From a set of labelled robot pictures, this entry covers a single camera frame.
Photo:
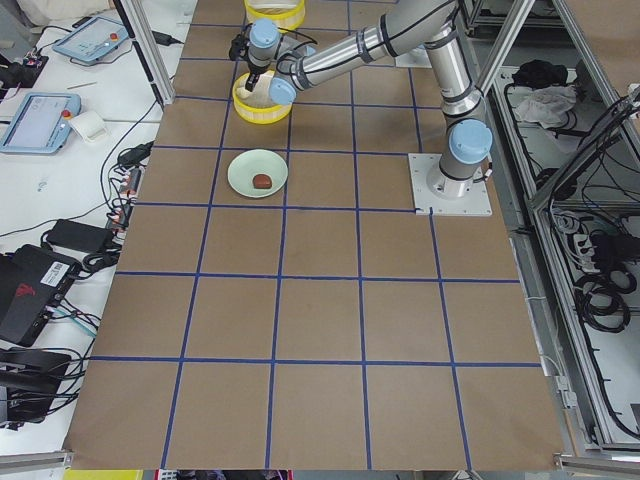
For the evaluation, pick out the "black power adapter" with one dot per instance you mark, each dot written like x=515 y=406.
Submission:
x=79 y=237

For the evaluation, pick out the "white steamed bun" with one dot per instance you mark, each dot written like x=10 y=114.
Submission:
x=242 y=92

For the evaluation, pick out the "aluminium frame post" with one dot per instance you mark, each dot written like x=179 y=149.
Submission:
x=138 y=28

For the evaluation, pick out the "teach pendant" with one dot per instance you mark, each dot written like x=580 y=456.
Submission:
x=93 y=40
x=41 y=124

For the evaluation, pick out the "white cloth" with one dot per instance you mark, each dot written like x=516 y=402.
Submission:
x=548 y=106

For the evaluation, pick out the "near teach pendant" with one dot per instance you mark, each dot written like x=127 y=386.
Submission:
x=41 y=124

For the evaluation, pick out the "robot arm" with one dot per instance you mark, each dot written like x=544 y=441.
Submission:
x=408 y=25

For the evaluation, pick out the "light green plate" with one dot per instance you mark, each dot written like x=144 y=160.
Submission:
x=246 y=165

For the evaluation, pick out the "far teach pendant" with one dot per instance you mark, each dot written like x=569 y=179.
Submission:
x=93 y=40

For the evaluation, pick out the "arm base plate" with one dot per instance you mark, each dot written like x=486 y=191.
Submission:
x=435 y=194
x=415 y=58

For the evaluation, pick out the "brown steamed bun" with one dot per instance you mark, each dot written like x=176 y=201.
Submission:
x=262 y=181

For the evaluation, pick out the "yellow steamer layer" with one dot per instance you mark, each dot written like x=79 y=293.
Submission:
x=258 y=108
x=286 y=14

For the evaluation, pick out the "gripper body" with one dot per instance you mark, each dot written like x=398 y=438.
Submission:
x=253 y=69

